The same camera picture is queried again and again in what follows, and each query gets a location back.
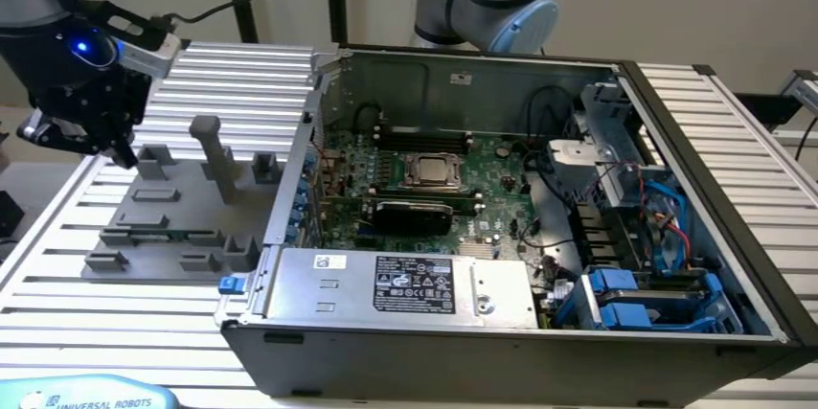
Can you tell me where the black box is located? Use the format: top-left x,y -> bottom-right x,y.
0,191 -> 26,239

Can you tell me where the black graphics card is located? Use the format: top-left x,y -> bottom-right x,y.
370,200 -> 458,239

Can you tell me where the silver drive cage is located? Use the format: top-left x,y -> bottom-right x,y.
546,80 -> 673,212

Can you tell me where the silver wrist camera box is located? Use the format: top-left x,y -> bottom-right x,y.
118,34 -> 189,79

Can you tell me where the black flat device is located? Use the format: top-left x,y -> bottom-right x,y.
733,91 -> 801,131

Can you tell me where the silver slatted side table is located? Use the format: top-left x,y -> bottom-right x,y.
775,68 -> 818,116

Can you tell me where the blue disk bay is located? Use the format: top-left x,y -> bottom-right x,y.
556,263 -> 747,336

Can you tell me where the CPU socket frame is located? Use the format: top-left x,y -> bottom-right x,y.
396,151 -> 469,191

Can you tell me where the black RAM slot bank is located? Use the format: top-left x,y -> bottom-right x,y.
376,125 -> 474,152

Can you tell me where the thin black wire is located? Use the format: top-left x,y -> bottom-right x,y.
516,218 -> 546,251

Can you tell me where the silver CPU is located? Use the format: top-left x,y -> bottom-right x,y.
414,158 -> 454,181

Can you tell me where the green RAM stick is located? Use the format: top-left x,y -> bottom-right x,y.
131,229 -> 219,243

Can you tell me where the short black wire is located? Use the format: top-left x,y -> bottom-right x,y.
354,102 -> 386,130

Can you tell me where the blue Universal Robots joint cap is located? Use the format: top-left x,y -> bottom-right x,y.
0,373 -> 181,409

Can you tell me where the silver chipset heatsink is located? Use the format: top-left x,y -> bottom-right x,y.
458,240 -> 502,259

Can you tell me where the red wire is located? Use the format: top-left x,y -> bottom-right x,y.
657,216 -> 697,262

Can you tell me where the blue case latch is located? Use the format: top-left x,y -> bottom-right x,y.
217,273 -> 250,296

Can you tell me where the black empty RAM slot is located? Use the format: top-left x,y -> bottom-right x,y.
361,197 -> 485,212

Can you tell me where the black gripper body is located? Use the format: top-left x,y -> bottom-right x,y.
0,25 -> 154,143

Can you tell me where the black open PC case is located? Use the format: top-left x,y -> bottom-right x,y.
214,42 -> 811,398

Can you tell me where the green motherboard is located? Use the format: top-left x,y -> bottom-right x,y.
313,128 -> 577,276

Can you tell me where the black looped wire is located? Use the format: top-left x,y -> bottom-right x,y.
524,85 -> 581,138

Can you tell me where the silver power supply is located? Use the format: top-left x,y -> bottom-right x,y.
259,248 -> 540,331

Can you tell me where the grey parts rack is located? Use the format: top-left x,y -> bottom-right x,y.
79,114 -> 287,285

